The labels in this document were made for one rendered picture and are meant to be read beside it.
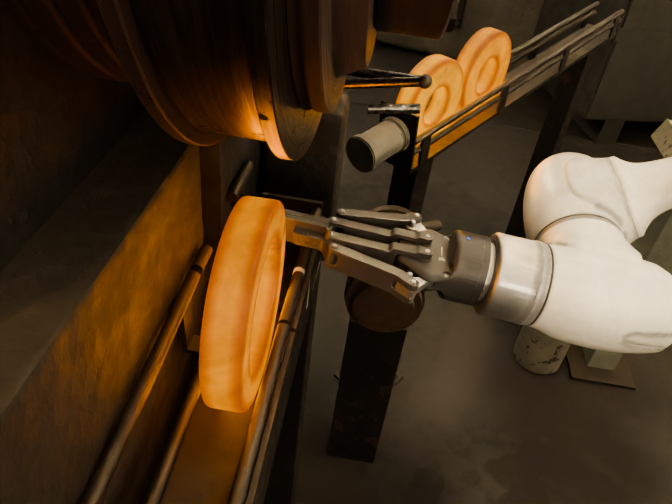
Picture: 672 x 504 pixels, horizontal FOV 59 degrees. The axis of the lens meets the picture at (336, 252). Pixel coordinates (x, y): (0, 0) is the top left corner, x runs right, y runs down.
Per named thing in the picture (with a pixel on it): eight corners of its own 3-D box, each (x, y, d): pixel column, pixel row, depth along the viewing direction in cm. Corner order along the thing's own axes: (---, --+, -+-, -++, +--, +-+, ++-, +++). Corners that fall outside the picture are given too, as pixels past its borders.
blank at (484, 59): (454, 41, 100) (471, 47, 98) (504, 15, 108) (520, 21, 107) (441, 122, 111) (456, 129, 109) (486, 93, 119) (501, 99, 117)
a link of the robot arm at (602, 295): (519, 354, 63) (509, 271, 73) (662, 388, 63) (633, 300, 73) (563, 282, 56) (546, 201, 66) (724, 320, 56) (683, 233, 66)
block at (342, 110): (254, 254, 87) (257, 101, 73) (266, 223, 94) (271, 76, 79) (326, 266, 87) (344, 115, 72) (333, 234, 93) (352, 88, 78)
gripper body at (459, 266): (471, 324, 62) (384, 303, 62) (468, 272, 69) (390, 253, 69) (497, 270, 58) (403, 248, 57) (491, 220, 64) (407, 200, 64)
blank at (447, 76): (396, 70, 91) (414, 78, 90) (454, 41, 100) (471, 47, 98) (387, 156, 102) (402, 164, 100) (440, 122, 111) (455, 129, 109)
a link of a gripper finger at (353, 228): (433, 242, 62) (433, 234, 63) (328, 215, 62) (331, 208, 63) (422, 269, 65) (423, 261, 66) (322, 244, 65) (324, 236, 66)
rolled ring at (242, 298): (261, 209, 42) (214, 202, 42) (229, 454, 45) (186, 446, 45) (294, 195, 60) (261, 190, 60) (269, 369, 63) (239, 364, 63)
